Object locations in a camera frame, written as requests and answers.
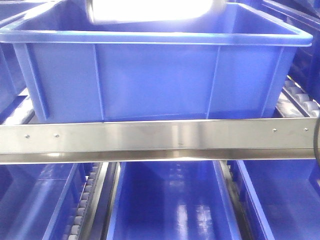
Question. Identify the silver ribbed metal tray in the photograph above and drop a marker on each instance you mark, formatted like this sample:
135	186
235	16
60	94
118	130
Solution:
100	12

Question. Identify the bottom blue bin middle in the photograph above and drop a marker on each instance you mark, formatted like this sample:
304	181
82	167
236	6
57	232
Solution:
172	200

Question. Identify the blue bin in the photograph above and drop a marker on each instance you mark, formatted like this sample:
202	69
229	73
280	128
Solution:
302	17
231	65
172	200
12	82
39	201
280	198

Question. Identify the blue bin lower middle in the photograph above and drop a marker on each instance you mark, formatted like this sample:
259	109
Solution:
231	65

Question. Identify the lower left roller track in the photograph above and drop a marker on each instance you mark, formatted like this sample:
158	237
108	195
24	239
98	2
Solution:
81	220

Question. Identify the bottom blue bin right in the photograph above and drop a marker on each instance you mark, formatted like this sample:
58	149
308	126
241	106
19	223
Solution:
280	198

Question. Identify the bottom blue bin left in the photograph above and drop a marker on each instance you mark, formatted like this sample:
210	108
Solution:
39	201

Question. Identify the blue bin lower right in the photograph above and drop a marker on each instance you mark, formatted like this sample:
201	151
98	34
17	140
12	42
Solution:
302	17

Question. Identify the blue bin lower left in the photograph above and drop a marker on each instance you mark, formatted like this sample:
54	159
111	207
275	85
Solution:
12	82

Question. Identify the lower steel cross rail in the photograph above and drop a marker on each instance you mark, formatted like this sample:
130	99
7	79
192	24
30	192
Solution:
168	140

